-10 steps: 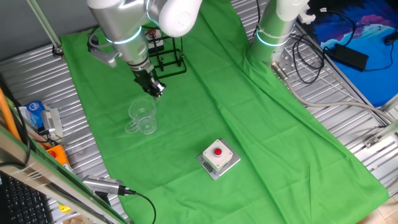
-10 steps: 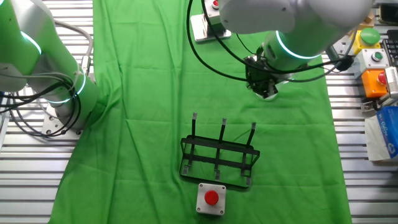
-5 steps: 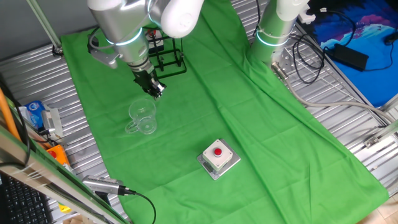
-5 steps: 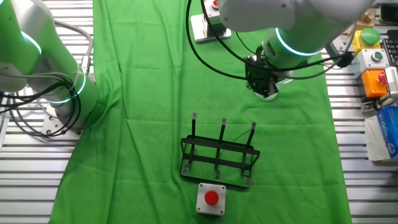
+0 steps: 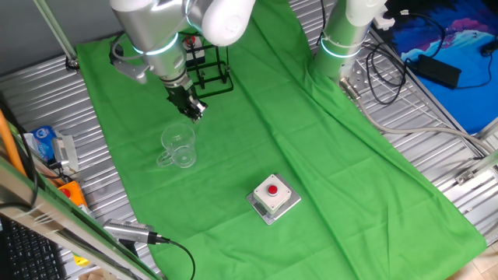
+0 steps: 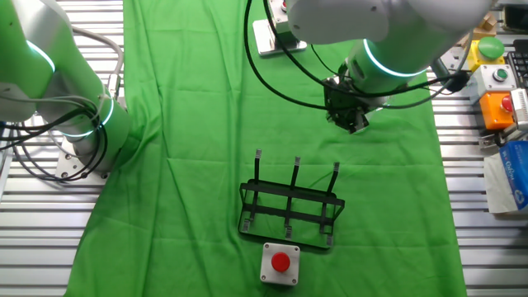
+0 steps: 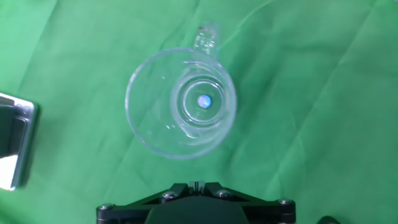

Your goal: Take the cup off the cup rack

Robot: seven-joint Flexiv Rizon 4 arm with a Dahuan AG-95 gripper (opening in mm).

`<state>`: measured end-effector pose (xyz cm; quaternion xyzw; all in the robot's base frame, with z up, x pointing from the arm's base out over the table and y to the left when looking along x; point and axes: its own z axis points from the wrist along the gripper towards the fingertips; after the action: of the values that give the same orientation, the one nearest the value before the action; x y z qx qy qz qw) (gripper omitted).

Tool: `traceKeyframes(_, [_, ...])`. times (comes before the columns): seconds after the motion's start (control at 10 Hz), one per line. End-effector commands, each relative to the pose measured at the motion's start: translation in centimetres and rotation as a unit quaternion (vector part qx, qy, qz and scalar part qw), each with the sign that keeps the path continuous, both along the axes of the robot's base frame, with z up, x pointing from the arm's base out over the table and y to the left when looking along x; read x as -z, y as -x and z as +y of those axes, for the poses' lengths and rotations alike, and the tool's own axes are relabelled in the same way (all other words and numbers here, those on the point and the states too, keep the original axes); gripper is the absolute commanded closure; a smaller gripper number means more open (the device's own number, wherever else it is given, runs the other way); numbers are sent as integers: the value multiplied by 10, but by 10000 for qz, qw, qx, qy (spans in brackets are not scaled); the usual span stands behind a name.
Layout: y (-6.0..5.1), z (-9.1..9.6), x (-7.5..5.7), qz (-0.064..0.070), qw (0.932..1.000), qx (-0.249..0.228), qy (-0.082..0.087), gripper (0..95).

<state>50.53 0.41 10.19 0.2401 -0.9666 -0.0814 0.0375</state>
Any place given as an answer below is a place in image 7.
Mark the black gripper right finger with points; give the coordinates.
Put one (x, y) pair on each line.
(267, 211)

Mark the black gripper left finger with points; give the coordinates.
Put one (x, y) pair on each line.
(130, 211)

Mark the clear glass mug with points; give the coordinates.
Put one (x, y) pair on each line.
(149, 109)

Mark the green cloth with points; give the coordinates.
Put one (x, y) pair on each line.
(311, 93)

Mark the white button box on plate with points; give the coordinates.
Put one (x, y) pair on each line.
(15, 140)

